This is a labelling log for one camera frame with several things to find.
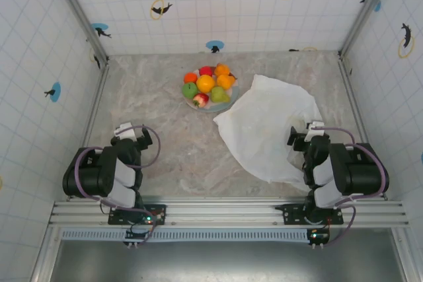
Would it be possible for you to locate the white plastic bag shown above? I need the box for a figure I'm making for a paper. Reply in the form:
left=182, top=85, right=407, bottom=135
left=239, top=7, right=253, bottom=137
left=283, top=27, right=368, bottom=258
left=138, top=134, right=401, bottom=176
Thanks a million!
left=213, top=73, right=327, bottom=193

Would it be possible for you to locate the green apple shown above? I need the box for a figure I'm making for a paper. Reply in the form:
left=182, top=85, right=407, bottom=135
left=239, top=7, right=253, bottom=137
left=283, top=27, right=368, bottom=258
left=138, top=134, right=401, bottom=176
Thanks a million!
left=181, top=83, right=199, bottom=98

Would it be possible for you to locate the red peach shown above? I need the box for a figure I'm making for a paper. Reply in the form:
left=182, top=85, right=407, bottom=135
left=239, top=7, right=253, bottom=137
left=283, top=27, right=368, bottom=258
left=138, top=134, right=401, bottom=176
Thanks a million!
left=192, top=93, right=210, bottom=108

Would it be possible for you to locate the large yellow orange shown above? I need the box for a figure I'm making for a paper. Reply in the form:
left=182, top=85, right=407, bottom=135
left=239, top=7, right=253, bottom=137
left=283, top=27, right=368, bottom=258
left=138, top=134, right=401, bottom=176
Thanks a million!
left=196, top=75, right=216, bottom=94

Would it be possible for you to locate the green pear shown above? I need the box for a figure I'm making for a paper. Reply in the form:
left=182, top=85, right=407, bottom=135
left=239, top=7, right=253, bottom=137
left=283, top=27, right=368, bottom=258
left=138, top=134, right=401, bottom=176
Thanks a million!
left=211, top=86, right=231, bottom=104

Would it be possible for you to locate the round pale plate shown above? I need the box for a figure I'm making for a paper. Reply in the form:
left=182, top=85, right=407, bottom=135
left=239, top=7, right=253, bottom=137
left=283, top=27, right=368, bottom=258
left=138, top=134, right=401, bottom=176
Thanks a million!
left=183, top=67, right=239, bottom=114

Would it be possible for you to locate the small controller board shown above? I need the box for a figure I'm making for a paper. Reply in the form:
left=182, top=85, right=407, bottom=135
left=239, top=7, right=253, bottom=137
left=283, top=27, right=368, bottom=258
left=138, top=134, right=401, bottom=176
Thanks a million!
left=306, top=228, right=330, bottom=247
left=124, top=229, right=156, bottom=247

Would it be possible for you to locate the grey steel sheet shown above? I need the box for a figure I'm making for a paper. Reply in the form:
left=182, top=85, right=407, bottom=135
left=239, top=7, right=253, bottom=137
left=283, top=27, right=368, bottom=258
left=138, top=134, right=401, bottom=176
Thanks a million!
left=49, top=238, right=409, bottom=282

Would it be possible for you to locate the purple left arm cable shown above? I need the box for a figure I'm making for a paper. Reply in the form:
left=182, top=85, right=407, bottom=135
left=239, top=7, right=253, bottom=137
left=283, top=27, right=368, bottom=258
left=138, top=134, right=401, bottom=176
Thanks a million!
left=73, top=124, right=162, bottom=246

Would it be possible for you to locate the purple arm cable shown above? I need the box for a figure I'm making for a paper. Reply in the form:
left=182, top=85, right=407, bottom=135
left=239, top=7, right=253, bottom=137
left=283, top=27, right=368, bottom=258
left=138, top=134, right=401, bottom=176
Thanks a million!
left=309, top=125, right=390, bottom=248
left=73, top=124, right=162, bottom=246

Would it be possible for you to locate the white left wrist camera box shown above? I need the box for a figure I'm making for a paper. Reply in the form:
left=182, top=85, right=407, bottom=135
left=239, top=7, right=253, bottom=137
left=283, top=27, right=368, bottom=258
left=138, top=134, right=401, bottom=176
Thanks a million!
left=114, top=122, right=137, bottom=138

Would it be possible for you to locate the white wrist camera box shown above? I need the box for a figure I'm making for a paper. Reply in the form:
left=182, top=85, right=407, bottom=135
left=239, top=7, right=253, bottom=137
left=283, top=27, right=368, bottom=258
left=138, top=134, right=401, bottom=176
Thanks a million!
left=114, top=122, right=137, bottom=138
left=305, top=120, right=328, bottom=137

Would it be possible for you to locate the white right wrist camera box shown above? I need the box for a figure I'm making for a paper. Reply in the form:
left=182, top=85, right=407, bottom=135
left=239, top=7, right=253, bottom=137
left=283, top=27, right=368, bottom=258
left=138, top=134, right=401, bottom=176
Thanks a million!
left=305, top=120, right=328, bottom=137

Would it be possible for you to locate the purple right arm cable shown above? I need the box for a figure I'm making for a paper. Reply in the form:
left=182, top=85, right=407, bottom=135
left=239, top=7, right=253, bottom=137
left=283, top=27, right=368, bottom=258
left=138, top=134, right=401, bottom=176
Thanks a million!
left=309, top=125, right=390, bottom=248

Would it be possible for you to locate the aluminium side rail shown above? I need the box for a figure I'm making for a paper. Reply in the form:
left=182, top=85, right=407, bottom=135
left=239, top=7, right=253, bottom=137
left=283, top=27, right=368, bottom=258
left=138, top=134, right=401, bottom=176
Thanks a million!
left=65, top=63, right=110, bottom=201
left=337, top=55, right=389, bottom=201

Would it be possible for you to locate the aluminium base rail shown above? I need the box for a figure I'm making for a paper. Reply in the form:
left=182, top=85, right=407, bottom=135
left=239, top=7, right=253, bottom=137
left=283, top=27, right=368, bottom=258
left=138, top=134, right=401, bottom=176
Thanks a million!
left=48, top=195, right=410, bottom=229

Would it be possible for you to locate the white slotted cable duct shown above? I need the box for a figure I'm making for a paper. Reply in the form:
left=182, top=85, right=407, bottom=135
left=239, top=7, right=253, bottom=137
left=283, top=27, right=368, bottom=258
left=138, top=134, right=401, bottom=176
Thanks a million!
left=61, top=228, right=313, bottom=242

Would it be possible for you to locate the aluminium corner post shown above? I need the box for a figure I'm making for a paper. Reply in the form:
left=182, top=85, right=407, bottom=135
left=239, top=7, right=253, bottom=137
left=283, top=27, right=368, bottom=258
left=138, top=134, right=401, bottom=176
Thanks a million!
left=46, top=0, right=110, bottom=67
left=338, top=0, right=397, bottom=58

